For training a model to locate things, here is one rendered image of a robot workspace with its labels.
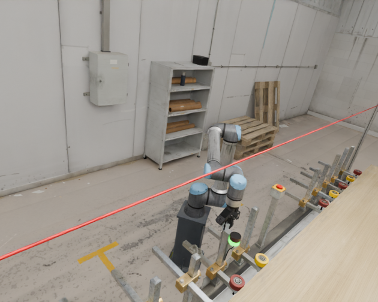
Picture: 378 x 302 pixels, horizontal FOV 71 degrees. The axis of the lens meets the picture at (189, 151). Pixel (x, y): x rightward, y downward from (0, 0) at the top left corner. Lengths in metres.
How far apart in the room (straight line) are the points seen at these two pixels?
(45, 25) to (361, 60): 7.77
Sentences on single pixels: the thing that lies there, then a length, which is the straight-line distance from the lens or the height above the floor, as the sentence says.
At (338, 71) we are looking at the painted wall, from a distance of 9.17.
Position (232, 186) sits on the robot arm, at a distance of 1.48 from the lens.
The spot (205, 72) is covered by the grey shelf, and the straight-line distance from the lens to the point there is 4.41.
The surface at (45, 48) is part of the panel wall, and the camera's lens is 3.35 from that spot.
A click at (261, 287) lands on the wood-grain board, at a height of 0.90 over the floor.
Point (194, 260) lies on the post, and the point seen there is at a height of 1.08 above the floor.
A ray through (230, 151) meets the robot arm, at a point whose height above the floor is 1.25.
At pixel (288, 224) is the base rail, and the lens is 2.49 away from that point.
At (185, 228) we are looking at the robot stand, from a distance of 2.45.
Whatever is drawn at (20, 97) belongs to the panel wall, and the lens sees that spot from 3.38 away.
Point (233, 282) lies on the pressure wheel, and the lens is 1.60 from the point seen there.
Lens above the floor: 2.11
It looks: 25 degrees down
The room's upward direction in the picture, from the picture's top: 9 degrees clockwise
